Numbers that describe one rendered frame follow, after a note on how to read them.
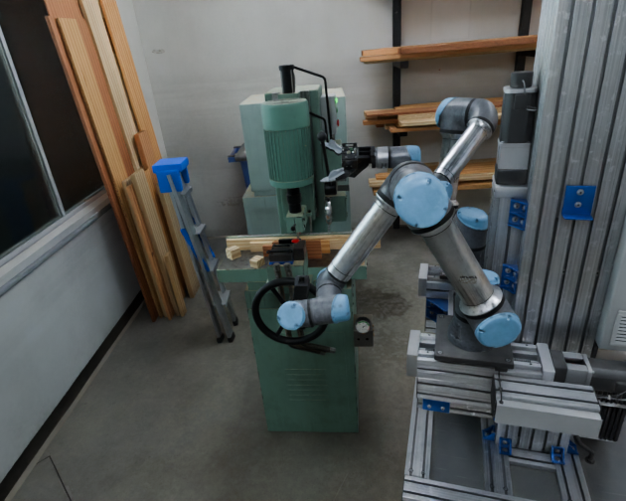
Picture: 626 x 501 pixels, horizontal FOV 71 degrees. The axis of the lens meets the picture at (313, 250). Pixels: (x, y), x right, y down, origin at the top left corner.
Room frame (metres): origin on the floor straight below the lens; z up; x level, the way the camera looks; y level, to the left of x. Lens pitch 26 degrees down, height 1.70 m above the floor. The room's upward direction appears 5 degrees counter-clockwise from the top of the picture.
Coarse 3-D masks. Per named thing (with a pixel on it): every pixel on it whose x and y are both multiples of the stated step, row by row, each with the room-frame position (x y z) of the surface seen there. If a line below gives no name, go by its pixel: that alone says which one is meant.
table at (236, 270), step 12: (240, 252) 1.70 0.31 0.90; (252, 252) 1.69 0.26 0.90; (336, 252) 1.62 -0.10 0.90; (228, 264) 1.60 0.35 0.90; (240, 264) 1.59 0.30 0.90; (264, 264) 1.57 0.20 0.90; (312, 264) 1.53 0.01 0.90; (324, 264) 1.53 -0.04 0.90; (228, 276) 1.56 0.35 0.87; (240, 276) 1.55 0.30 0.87; (252, 276) 1.55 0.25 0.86; (264, 276) 1.54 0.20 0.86; (312, 276) 1.49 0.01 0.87; (360, 276) 1.49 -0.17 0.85; (276, 288) 1.44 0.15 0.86; (288, 288) 1.43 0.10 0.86
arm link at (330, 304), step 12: (324, 288) 1.06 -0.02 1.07; (336, 288) 1.07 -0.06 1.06; (312, 300) 1.01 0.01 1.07; (324, 300) 1.00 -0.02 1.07; (336, 300) 0.99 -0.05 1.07; (348, 300) 1.01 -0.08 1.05; (312, 312) 0.98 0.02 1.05; (324, 312) 0.97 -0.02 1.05; (336, 312) 0.97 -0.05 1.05; (348, 312) 0.98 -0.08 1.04; (312, 324) 0.98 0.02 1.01
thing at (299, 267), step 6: (306, 252) 1.53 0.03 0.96; (306, 258) 1.51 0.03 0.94; (282, 264) 1.44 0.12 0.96; (294, 264) 1.43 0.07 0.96; (300, 264) 1.43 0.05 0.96; (306, 264) 1.50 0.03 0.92; (270, 270) 1.44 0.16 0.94; (282, 270) 1.43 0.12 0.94; (294, 270) 1.43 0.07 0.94; (300, 270) 1.42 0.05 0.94; (306, 270) 1.48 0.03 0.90; (270, 276) 1.44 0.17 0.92; (282, 276) 1.43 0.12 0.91; (294, 276) 1.43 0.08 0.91
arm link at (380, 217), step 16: (384, 192) 1.09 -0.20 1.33; (384, 208) 1.09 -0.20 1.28; (368, 224) 1.10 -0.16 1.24; (384, 224) 1.08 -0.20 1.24; (352, 240) 1.11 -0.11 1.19; (368, 240) 1.09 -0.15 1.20; (336, 256) 1.12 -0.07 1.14; (352, 256) 1.09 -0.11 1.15; (320, 272) 1.16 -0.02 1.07; (336, 272) 1.10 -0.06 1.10; (352, 272) 1.10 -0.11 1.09
